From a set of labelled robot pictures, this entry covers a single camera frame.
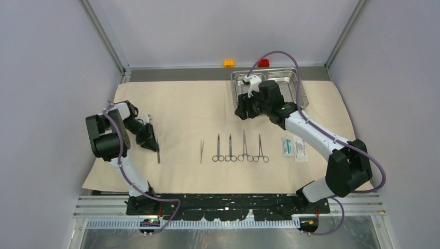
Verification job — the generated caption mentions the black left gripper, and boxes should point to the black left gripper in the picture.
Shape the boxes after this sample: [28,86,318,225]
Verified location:
[124,117,159,153]

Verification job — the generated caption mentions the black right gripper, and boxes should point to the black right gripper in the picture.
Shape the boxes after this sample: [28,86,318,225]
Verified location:
[235,88,271,120]

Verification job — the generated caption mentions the steel scalpel handle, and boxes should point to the steel scalpel handle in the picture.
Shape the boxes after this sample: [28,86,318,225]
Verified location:
[156,139,161,164]

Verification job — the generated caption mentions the steel mesh instrument tray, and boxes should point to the steel mesh instrument tray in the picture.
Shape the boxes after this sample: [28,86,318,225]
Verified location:
[230,67,298,109]

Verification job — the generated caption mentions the steel tweezers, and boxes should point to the steel tweezers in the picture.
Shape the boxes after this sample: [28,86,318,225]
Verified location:
[200,139,204,164]

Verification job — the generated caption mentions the steel hemostat clamp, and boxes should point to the steel hemostat clamp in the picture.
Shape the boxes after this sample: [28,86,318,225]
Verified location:
[253,134,269,163]

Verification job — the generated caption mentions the cream cloth wrap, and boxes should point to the cream cloth wrap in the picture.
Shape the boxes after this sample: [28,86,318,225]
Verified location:
[81,80,375,195]

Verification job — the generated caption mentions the long steel needle holder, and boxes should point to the long steel needle holder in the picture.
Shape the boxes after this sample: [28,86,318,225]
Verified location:
[237,130,253,162]

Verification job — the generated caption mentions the straight steel scissors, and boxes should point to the straight steel scissors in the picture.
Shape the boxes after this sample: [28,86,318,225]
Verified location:
[225,134,237,162]

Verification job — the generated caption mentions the curved steel scissors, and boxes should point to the curved steel scissors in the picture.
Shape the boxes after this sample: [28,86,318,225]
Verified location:
[212,134,225,162]

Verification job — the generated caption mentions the green white sterile packet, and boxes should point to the green white sterile packet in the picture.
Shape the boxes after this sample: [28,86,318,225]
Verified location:
[281,137,295,157]

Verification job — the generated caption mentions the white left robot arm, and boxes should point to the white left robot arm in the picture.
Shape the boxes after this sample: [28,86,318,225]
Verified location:
[85,100,160,215]

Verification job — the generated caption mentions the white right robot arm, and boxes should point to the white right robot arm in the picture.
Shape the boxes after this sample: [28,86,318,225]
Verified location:
[235,80,373,213]

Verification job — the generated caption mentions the red block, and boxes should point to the red block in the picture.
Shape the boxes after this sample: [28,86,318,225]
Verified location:
[257,59,270,67]

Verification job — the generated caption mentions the yellow block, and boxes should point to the yellow block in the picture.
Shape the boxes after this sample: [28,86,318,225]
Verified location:
[223,60,235,68]

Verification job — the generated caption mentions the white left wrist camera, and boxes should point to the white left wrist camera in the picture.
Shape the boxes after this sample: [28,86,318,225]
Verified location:
[136,114,152,125]

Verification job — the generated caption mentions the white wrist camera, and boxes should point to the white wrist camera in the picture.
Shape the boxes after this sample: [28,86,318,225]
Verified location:
[243,74,262,98]
[136,114,152,125]

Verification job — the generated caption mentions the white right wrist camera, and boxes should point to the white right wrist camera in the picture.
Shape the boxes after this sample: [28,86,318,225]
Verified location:
[243,74,262,98]

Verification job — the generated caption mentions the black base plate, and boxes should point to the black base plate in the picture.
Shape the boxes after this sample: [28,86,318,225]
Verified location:
[125,193,330,222]

